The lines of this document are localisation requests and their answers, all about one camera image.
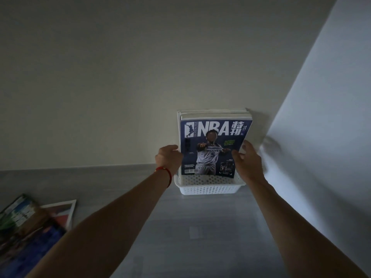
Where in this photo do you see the person's left hand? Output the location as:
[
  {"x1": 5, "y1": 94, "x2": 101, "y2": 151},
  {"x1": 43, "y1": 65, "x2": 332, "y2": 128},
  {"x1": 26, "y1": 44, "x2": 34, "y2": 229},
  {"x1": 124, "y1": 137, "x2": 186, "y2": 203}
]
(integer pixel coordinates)
[{"x1": 154, "y1": 144, "x2": 184, "y2": 180}]

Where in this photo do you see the person's right hand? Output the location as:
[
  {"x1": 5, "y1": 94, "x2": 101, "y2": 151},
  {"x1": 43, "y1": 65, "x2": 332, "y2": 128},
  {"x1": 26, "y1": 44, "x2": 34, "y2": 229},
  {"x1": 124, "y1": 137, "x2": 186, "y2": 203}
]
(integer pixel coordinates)
[{"x1": 231, "y1": 139, "x2": 267, "y2": 186}]

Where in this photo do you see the white perforated plastic basket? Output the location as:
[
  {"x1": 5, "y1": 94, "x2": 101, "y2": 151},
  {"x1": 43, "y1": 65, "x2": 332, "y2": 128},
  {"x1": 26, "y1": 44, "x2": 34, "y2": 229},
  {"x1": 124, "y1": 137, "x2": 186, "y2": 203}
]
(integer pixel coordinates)
[{"x1": 174, "y1": 170, "x2": 247, "y2": 196}]

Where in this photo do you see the dark blue basketball magazine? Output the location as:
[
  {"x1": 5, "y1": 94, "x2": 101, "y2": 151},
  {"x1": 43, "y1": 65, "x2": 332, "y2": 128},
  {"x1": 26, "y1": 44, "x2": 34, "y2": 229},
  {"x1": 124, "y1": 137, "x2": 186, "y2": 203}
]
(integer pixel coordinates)
[{"x1": 179, "y1": 118, "x2": 253, "y2": 178}]

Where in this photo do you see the stack of white-edged magazines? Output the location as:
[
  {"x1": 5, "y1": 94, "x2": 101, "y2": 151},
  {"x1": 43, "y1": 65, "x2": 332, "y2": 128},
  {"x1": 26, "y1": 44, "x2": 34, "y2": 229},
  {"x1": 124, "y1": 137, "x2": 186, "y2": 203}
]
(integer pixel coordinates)
[{"x1": 177, "y1": 108, "x2": 252, "y2": 154}]

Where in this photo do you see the pile of assorted magazines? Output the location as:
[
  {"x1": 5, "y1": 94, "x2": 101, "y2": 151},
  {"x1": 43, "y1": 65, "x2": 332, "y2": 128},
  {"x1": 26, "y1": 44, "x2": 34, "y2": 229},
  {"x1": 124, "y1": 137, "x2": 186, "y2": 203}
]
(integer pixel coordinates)
[{"x1": 0, "y1": 193, "x2": 77, "y2": 278}]

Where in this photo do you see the person's right forearm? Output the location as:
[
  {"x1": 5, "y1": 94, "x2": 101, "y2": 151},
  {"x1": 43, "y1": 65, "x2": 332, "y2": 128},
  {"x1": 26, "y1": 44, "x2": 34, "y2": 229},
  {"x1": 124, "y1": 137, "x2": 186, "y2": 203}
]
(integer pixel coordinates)
[{"x1": 248, "y1": 179, "x2": 369, "y2": 278}]

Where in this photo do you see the person's left forearm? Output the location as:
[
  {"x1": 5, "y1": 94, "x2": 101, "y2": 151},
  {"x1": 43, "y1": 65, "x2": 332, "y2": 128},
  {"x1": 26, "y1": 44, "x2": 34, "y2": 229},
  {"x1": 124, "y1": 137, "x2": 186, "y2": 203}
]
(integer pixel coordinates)
[{"x1": 26, "y1": 170, "x2": 172, "y2": 278}]

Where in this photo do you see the red string bracelet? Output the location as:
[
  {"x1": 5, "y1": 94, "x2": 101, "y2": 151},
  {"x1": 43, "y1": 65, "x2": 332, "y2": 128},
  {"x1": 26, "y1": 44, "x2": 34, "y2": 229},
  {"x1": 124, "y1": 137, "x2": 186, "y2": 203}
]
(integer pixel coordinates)
[{"x1": 155, "y1": 166, "x2": 173, "y2": 188}]

